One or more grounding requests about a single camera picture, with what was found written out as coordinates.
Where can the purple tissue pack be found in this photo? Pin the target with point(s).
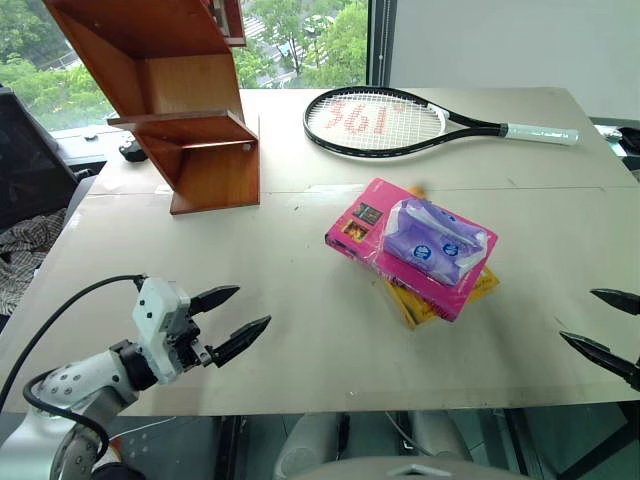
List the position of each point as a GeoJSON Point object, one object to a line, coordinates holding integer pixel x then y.
{"type": "Point", "coordinates": [430, 240]}

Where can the black window frame post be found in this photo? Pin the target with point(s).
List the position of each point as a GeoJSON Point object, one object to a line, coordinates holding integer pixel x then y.
{"type": "Point", "coordinates": [380, 45]}

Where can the white and black clutter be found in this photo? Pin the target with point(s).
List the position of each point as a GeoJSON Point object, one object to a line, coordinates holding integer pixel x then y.
{"type": "Point", "coordinates": [622, 140]}

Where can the wooden shelf unit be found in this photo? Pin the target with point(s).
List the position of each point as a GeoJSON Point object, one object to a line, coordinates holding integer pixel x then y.
{"type": "Point", "coordinates": [210, 165]}

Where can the black tennis racket white grip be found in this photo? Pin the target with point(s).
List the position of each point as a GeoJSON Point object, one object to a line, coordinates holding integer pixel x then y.
{"type": "Point", "coordinates": [540, 132]}

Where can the yellow book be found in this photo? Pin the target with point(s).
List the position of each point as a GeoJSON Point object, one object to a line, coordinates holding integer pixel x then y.
{"type": "Point", "coordinates": [415, 311]}

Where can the plaid cloth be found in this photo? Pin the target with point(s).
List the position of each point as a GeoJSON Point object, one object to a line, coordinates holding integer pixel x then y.
{"type": "Point", "coordinates": [20, 250]}

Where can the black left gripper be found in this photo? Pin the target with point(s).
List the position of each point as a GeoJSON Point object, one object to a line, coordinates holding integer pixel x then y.
{"type": "Point", "coordinates": [187, 345]}

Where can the pink book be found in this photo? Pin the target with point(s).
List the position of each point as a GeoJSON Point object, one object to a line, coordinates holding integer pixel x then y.
{"type": "Point", "coordinates": [387, 260]}

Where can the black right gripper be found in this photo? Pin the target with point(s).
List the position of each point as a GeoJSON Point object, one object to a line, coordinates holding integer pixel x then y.
{"type": "Point", "coordinates": [635, 375]}

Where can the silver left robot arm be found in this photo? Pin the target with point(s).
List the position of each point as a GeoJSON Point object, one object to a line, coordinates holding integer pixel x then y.
{"type": "Point", "coordinates": [75, 380]}

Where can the black table frame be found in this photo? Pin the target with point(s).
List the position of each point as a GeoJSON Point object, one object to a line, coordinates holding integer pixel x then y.
{"type": "Point", "coordinates": [590, 440]}

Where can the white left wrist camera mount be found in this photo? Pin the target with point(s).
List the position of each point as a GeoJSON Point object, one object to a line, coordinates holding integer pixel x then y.
{"type": "Point", "coordinates": [157, 310]}

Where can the small black object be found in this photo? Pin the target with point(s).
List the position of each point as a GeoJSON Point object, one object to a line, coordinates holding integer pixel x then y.
{"type": "Point", "coordinates": [132, 151]}

